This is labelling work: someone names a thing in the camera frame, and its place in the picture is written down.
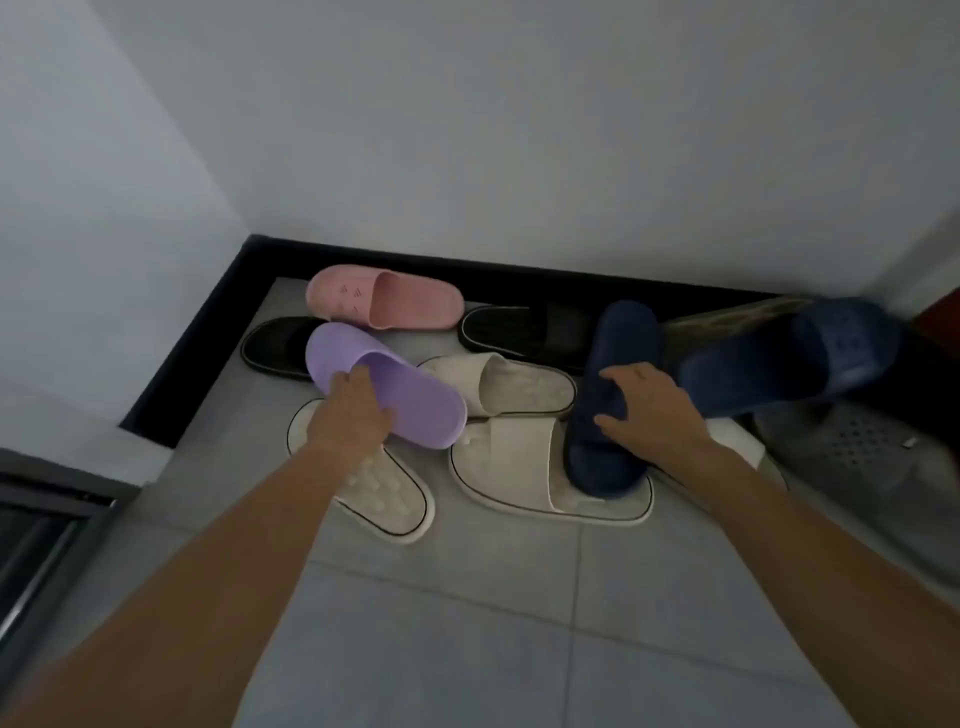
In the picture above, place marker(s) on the person's left hand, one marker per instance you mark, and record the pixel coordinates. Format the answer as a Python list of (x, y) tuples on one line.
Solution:
[(352, 420)]

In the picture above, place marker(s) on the person's right hand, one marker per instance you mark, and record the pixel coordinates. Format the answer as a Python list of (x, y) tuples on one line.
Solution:
[(660, 420)]

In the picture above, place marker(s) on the purple slipper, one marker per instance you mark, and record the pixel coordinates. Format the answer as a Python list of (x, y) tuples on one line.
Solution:
[(420, 405)]

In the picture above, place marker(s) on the cream slipper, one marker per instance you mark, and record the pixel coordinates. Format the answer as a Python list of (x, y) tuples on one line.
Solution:
[(517, 465), (510, 386), (720, 319), (739, 444), (382, 495)]

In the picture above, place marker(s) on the navy blue slipper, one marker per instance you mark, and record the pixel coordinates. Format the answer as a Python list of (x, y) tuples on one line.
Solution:
[(787, 360), (622, 337)]

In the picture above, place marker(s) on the pink slipper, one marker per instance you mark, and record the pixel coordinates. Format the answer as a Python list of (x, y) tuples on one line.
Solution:
[(405, 300)]

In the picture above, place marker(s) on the grey perforated slipper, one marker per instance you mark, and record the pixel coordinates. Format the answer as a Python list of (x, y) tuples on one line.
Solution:
[(847, 450)]

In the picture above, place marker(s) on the person's right forearm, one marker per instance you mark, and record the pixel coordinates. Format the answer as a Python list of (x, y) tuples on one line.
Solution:
[(825, 585)]

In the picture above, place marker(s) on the person's left forearm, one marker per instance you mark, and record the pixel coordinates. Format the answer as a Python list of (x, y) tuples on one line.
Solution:
[(210, 585)]

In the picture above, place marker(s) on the black baseboard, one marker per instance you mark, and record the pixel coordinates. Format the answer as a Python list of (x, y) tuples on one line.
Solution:
[(195, 337)]

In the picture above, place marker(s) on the metal sliding door frame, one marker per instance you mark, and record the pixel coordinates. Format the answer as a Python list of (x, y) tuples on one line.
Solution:
[(45, 525)]

